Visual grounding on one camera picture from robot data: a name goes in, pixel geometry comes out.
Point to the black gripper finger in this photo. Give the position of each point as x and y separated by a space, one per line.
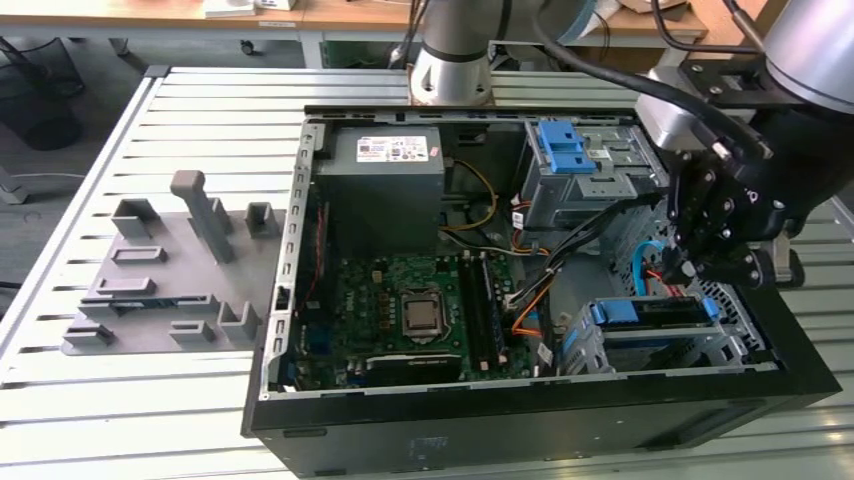
700 210
740 265

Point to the hard disk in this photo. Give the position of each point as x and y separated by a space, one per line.
620 312

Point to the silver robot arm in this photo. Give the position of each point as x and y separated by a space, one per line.
807 50

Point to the metal disk bay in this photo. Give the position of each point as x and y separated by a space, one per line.
667 345

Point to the metal optical drive cage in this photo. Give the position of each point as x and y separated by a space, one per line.
603 187

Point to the blue plastic drive latch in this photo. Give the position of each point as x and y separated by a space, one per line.
567 162

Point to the black RAM slot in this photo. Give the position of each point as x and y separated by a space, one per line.
470 300

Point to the silver CPU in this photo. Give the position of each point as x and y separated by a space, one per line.
423 314

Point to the grey power supply unit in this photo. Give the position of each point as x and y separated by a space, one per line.
380 210

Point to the green motherboard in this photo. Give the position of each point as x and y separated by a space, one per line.
363 270

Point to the black open PC case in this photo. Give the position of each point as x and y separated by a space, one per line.
467 435

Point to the black graphics card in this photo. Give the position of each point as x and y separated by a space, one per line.
414 370

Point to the grey plastic parts rack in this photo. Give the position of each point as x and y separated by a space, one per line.
173 280

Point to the white box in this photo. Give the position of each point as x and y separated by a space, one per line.
227 10

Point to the wooden desk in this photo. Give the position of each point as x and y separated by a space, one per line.
200 22

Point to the black mesh waste bin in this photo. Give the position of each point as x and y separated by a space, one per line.
40 100

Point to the grey metal stand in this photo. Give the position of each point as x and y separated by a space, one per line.
15 195

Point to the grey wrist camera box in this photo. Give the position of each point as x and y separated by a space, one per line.
667 127

